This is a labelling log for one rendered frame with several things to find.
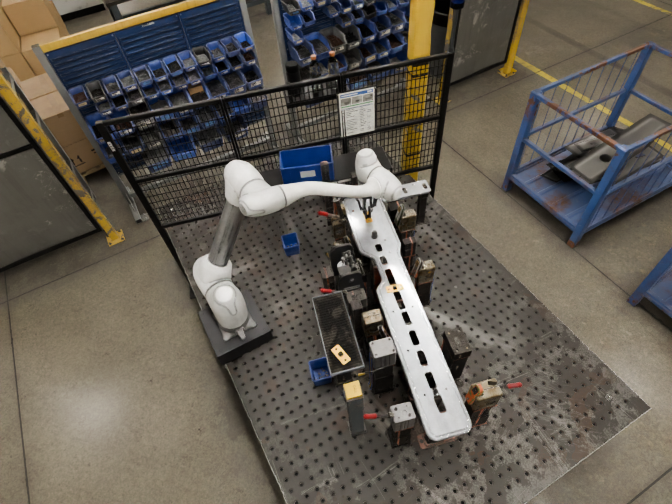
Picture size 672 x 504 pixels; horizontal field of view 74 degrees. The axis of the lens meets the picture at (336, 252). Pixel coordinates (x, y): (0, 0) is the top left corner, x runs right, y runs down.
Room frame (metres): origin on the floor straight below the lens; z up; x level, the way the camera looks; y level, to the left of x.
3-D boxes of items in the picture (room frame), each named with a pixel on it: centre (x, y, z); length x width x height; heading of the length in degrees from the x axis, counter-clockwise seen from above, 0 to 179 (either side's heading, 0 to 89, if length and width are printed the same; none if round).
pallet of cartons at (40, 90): (3.88, 2.66, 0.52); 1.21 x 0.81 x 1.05; 28
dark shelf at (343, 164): (2.03, 0.07, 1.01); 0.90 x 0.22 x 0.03; 98
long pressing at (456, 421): (1.15, -0.27, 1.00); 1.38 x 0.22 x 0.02; 8
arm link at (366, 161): (1.61, -0.20, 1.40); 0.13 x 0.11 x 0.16; 30
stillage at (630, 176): (2.58, -2.21, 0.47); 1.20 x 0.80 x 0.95; 113
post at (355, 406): (0.63, 0.00, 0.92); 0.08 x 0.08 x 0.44; 8
